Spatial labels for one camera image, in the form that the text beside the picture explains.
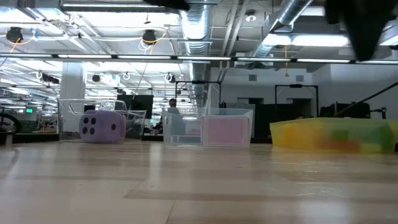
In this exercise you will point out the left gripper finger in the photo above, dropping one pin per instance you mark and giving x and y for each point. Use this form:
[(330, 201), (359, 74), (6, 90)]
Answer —
[(168, 3)]

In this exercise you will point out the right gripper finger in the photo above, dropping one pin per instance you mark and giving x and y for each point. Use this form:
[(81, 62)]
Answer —
[(362, 31)]

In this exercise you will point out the long dark green brick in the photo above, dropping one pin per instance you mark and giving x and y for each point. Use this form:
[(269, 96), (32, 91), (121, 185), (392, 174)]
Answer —
[(339, 134)]

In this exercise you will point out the red toy brick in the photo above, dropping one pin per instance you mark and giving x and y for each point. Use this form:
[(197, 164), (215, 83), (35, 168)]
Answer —
[(339, 145)]

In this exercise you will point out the purple plush die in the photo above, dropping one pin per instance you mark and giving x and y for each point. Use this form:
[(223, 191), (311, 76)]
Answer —
[(102, 126)]

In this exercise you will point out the playing card deck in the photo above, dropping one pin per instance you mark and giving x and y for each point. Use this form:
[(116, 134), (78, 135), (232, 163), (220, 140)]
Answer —
[(227, 130)]

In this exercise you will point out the long light strip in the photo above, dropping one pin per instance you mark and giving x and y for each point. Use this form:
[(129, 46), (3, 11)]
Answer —
[(202, 58)]

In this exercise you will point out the person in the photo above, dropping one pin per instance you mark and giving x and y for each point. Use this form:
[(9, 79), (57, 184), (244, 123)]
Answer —
[(173, 104), (300, 117)]

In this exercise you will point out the black monitor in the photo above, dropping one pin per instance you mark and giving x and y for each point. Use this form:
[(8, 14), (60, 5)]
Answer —
[(136, 105)]

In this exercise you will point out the yellow plastic bin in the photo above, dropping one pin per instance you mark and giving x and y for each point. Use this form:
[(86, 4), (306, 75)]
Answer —
[(298, 133)]

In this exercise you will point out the small clear plastic bin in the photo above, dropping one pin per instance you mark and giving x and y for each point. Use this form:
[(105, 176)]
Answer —
[(183, 137)]

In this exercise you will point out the large clear plastic bin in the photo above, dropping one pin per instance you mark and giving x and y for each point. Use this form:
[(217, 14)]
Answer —
[(71, 115)]

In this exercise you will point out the black overhead camera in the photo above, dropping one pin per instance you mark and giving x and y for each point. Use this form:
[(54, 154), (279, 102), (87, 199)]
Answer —
[(149, 36), (14, 34)]

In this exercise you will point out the black aluminium rig frame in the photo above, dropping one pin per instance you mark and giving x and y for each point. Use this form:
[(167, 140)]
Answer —
[(367, 99)]

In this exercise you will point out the black workstation frame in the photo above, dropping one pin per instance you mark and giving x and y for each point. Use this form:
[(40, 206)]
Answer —
[(295, 86), (199, 82)]

